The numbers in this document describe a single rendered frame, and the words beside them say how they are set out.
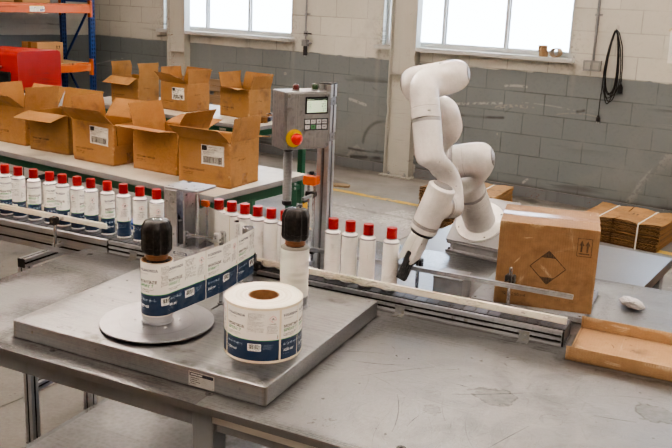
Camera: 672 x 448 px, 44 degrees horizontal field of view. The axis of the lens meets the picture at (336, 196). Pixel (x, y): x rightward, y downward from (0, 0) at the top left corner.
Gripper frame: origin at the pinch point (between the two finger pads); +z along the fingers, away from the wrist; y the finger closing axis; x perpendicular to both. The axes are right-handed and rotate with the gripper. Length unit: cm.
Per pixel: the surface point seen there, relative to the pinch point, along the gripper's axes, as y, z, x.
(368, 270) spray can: 2.2, 4.1, -10.2
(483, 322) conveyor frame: 5.6, -1.5, 29.2
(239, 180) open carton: -135, 62, -132
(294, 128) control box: -2, -25, -53
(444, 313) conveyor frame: 5.0, 2.5, 17.6
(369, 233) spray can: 1.5, -6.9, -14.8
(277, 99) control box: -2, -31, -62
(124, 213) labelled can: 2, 34, -103
